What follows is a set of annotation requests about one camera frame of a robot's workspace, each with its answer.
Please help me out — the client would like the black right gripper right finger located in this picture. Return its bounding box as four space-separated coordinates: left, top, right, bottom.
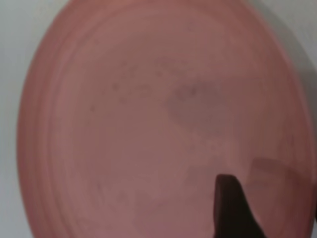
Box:
312 184 317 224

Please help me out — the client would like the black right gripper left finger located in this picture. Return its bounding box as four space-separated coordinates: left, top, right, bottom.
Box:
212 173 270 238

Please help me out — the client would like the pink plate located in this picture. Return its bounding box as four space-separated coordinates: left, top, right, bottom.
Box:
16 0 316 238

